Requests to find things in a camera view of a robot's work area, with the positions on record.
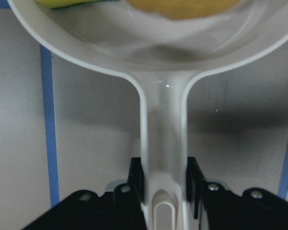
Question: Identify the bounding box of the brown potato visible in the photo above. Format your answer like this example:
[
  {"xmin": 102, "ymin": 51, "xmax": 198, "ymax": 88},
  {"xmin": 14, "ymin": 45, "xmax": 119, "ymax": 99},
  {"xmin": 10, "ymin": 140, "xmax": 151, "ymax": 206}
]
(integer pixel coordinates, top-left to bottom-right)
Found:
[{"xmin": 127, "ymin": 0, "xmax": 240, "ymax": 20}]

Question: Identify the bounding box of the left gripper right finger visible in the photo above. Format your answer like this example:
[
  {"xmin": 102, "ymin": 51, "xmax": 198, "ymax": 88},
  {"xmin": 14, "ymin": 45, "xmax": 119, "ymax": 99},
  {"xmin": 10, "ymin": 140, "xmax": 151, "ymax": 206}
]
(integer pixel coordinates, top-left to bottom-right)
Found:
[{"xmin": 186, "ymin": 157, "xmax": 205, "ymax": 219}]

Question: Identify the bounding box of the yellow green sponge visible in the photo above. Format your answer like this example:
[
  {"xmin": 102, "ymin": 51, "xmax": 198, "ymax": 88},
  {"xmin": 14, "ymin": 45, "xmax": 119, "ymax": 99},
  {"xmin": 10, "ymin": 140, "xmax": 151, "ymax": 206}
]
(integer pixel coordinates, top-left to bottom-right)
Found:
[{"xmin": 36, "ymin": 0, "xmax": 119, "ymax": 10}]

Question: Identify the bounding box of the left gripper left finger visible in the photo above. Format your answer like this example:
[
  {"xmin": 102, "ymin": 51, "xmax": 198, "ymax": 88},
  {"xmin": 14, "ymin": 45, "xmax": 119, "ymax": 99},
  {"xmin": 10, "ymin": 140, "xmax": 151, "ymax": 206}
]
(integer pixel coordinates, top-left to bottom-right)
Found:
[{"xmin": 127, "ymin": 157, "xmax": 145, "ymax": 201}]

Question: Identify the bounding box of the beige plastic dustpan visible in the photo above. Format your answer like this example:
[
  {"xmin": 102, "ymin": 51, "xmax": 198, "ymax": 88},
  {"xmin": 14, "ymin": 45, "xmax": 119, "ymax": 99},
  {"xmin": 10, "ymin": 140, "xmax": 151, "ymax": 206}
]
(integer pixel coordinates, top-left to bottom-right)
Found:
[{"xmin": 9, "ymin": 0, "xmax": 288, "ymax": 230}]

